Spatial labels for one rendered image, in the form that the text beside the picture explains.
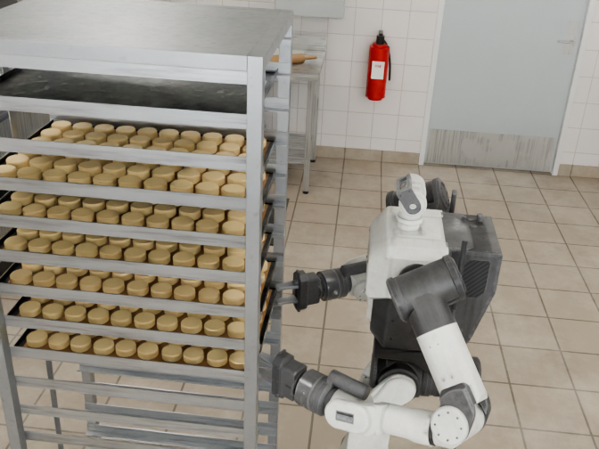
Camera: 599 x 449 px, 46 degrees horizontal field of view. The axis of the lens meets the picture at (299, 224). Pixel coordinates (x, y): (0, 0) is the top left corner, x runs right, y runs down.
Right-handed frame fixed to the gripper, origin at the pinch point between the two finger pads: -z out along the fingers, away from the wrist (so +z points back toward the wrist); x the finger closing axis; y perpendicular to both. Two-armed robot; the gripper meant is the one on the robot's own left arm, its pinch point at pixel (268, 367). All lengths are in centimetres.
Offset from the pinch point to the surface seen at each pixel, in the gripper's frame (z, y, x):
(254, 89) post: 1, 8, 71
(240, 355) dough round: -7.2, 2.1, 1.1
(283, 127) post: -21, -31, 48
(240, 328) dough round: -6.6, 2.9, 10.0
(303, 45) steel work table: -229, -329, -14
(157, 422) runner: -21.3, 17.3, -17.6
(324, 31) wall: -220, -343, -4
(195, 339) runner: -12.3, 12.1, 9.1
